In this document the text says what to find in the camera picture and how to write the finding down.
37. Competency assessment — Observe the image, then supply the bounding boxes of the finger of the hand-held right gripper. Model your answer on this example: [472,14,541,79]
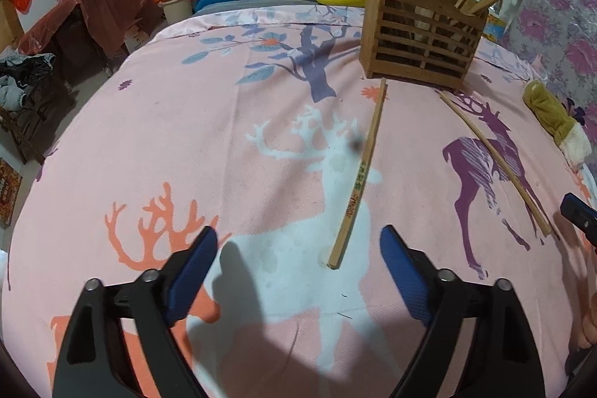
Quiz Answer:
[560,193,597,247]

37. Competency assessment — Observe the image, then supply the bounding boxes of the person's right hand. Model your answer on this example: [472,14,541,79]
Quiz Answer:
[571,281,597,350]

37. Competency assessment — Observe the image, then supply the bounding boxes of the dark wooden stool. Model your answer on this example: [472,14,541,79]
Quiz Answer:
[0,85,78,166]

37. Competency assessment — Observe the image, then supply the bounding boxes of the purple floral cloth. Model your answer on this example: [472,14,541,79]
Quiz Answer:
[501,0,597,128]

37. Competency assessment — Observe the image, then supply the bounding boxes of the wooden chopstick holder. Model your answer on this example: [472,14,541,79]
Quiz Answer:
[359,0,490,91]

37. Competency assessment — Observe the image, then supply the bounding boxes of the printed wooden chopstick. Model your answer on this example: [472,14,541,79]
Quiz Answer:
[327,78,389,270]

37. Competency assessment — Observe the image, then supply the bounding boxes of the olive sock with white cuff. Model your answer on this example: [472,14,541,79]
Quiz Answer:
[522,81,592,168]

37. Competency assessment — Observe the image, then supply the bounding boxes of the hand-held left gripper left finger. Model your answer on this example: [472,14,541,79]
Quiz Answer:
[52,225,219,398]

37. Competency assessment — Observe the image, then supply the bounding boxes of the clear plastic bottle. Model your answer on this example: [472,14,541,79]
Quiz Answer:
[485,0,523,42]

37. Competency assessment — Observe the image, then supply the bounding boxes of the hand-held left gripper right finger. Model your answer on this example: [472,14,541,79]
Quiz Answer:
[379,225,546,398]

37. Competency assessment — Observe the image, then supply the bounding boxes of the cardboard box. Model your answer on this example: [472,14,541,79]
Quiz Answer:
[124,22,152,54]

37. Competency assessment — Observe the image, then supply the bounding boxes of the red printed board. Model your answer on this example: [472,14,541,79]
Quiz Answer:
[0,158,23,227]

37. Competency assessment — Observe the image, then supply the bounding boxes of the pink printed blanket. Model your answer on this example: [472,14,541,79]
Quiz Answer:
[4,0,597,398]

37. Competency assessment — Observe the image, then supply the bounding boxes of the dark clothes pile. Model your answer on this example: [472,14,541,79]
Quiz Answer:
[0,53,57,110]

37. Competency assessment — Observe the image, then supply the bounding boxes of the cream trash bin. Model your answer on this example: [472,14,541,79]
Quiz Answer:
[159,0,193,26]

